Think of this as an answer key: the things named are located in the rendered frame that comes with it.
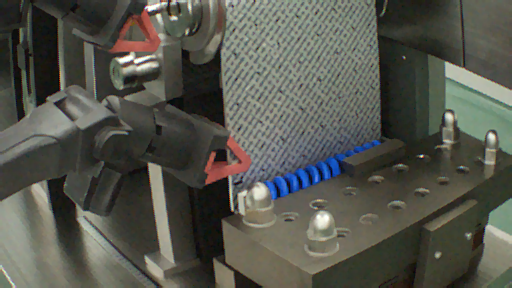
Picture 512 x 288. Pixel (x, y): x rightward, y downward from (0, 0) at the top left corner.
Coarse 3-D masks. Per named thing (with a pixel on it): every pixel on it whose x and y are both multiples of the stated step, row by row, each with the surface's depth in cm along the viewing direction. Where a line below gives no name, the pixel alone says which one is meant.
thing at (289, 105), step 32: (352, 32) 104; (224, 64) 94; (256, 64) 97; (288, 64) 99; (320, 64) 102; (352, 64) 105; (224, 96) 96; (256, 96) 98; (288, 96) 101; (320, 96) 104; (352, 96) 107; (256, 128) 99; (288, 128) 102; (320, 128) 105; (352, 128) 108; (256, 160) 101; (288, 160) 104
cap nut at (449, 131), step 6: (444, 114) 110; (450, 114) 109; (444, 120) 110; (450, 120) 109; (456, 120) 110; (444, 126) 110; (450, 126) 110; (456, 126) 110; (444, 132) 110; (450, 132) 110; (456, 132) 110; (438, 138) 112; (444, 138) 110; (450, 138) 110; (456, 138) 110
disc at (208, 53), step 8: (216, 0) 91; (224, 0) 90; (216, 8) 91; (224, 8) 90; (216, 16) 91; (224, 16) 90; (216, 24) 92; (224, 24) 91; (216, 32) 92; (224, 32) 92; (216, 40) 93; (208, 48) 95; (216, 48) 93; (184, 56) 100; (192, 56) 98; (200, 56) 97; (208, 56) 95
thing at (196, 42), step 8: (208, 0) 91; (208, 8) 91; (208, 16) 92; (208, 24) 92; (200, 32) 94; (208, 32) 93; (184, 40) 98; (192, 40) 96; (200, 40) 95; (208, 40) 94; (184, 48) 98; (192, 48) 97; (200, 48) 95
